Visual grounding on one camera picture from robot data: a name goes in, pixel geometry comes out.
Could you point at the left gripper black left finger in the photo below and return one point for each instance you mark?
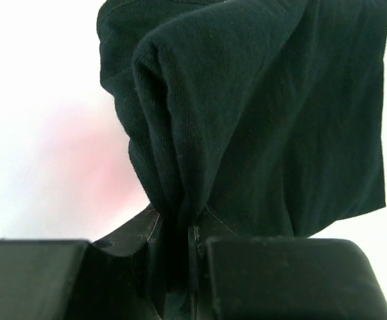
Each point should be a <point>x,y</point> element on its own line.
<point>112,280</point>

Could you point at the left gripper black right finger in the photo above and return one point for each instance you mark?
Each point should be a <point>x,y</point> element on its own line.
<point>214,271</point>

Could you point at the black t shirt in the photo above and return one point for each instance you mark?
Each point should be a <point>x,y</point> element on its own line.
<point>265,114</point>

